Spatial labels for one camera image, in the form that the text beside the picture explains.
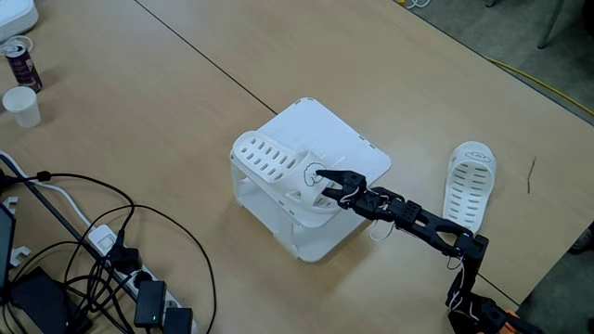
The white slipper with dog print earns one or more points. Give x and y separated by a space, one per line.
274 171
466 199

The white two-tier shoe rack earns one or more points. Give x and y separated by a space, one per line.
334 134

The person's shoe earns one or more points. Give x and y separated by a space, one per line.
584 242

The black power adapter green light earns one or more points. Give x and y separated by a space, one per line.
149 304

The black plug charger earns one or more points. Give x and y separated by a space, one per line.
123 257

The white power strip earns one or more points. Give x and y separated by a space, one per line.
104 241

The grey chair leg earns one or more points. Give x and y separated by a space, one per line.
552 23

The black flat power brick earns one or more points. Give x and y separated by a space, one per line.
42 301

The white paper cup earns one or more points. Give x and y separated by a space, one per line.
21 106

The dark laptop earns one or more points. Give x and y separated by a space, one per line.
4 246

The purple drink can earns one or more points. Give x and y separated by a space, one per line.
24 69

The white box device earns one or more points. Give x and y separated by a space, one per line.
16 16

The white printed bracket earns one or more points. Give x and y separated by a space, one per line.
11 204
19 256

